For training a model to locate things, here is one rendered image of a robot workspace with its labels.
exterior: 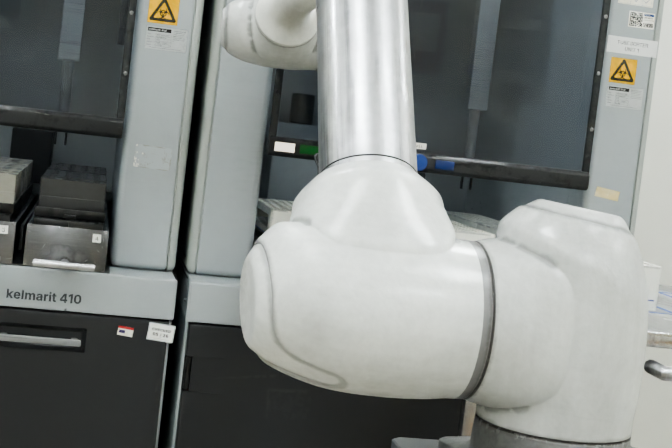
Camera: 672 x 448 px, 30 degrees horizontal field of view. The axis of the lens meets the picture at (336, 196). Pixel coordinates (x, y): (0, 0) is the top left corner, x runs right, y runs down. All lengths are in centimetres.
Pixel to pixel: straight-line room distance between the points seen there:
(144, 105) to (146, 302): 35
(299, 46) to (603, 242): 88
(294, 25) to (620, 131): 76
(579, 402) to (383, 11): 45
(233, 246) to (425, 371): 113
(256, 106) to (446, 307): 115
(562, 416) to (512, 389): 5
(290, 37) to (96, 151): 111
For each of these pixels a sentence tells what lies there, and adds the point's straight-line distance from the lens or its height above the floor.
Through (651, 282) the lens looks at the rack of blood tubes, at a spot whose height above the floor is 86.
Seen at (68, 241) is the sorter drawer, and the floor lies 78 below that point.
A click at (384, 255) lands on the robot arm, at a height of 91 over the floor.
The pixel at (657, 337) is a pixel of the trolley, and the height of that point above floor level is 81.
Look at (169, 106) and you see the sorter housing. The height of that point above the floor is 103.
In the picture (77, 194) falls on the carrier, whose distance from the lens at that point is 222.
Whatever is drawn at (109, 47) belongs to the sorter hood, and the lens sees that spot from 221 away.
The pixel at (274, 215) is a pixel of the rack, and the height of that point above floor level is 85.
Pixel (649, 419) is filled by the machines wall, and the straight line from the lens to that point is 379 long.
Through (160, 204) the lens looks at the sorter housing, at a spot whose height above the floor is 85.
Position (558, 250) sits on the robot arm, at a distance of 118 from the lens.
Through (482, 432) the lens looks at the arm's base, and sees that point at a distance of 125.
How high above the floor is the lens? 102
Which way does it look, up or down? 3 degrees down
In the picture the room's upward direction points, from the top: 7 degrees clockwise
